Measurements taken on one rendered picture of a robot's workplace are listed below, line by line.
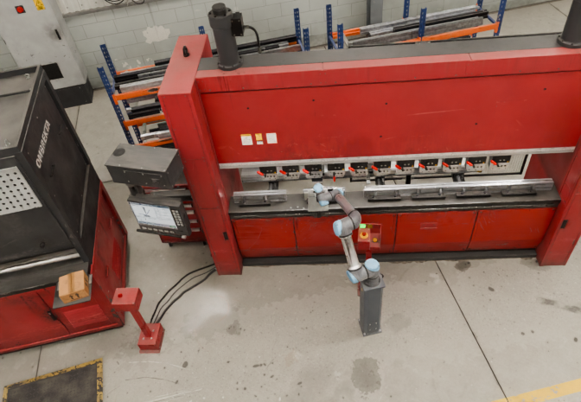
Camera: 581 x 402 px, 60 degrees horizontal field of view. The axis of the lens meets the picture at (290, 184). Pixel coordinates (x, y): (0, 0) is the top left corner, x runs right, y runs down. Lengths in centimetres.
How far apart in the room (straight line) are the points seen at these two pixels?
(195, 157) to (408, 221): 206
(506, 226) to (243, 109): 271
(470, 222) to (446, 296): 77
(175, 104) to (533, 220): 338
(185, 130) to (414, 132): 183
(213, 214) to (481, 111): 244
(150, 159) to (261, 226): 150
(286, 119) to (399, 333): 224
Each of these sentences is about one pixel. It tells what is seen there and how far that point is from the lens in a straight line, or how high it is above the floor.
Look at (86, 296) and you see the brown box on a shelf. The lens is 443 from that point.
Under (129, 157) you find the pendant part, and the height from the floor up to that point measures 195.
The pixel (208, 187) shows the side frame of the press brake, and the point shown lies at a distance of 435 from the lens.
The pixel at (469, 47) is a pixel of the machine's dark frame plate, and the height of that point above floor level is 230.
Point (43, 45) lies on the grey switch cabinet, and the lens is 800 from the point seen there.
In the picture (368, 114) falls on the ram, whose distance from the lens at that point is 403.
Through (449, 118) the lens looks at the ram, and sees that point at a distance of 418.
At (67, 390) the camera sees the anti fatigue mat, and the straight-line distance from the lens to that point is 526.
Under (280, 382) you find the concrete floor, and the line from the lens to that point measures 472.
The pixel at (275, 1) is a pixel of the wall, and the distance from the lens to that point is 809.
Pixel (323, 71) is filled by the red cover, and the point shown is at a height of 229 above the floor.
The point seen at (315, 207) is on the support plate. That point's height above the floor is 100.
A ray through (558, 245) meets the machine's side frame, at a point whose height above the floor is 35.
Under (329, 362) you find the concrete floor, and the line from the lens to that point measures 476.
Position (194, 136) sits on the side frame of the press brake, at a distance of 397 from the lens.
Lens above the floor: 432
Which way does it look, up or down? 45 degrees down
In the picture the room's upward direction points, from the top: 7 degrees counter-clockwise
